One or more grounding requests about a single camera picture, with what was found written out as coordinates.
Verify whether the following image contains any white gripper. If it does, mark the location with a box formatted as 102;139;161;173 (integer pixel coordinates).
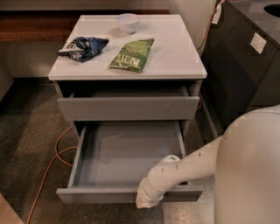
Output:
136;178;164;208

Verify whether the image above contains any green chip bag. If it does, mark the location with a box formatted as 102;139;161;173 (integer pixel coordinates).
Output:
108;38;154;73

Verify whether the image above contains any blue chip bag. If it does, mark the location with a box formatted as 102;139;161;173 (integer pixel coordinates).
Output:
58;37;109;63

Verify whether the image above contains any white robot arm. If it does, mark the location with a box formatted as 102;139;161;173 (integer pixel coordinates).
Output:
136;105;280;224

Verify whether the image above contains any grey drawer cabinet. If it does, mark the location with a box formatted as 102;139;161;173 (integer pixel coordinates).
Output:
48;15;207;130

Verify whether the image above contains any dark grey bin cabinet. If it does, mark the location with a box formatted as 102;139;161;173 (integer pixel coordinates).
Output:
202;0;280;132

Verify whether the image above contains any white label sticker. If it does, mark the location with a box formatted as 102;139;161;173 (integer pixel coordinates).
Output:
250;32;267;54

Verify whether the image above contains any white cable tag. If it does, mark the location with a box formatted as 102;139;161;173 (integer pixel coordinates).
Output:
212;3;221;25

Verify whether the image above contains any grey top drawer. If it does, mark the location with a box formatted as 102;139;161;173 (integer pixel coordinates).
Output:
58;87;200;121

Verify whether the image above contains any grey drawer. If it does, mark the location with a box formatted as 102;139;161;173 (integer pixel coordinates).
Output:
55;120;204;205
58;87;200;121

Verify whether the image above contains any white bowl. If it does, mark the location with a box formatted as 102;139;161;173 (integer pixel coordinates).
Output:
116;13;139;34

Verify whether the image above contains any orange cable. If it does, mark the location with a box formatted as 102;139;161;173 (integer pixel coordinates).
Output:
25;126;79;224

